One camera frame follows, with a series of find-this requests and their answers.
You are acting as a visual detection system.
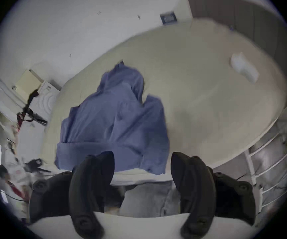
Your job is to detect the white metal rack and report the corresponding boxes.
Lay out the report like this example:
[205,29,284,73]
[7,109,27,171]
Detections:
[244,131,287,212]

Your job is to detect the padded grey headboard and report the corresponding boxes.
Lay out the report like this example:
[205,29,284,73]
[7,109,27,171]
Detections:
[187,0,287,88]

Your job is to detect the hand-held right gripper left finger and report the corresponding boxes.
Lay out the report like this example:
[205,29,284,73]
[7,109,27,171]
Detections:
[29,151,115,239]

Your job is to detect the blue shirt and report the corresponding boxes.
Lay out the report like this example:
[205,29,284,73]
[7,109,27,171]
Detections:
[54,62,170,176]

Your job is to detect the blue wall sign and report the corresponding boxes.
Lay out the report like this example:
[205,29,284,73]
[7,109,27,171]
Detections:
[160,12,178,24]

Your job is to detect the white washing machine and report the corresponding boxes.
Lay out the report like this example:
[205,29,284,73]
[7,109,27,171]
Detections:
[26,81,62,124]

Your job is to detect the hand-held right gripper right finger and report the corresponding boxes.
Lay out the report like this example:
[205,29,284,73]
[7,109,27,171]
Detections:
[171,152,256,239]

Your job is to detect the person's legs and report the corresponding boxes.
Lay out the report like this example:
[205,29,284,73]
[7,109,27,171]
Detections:
[104,181,181,217]

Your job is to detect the bed with beige sheet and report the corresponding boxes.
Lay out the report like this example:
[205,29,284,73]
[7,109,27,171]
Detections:
[44,18,287,186]

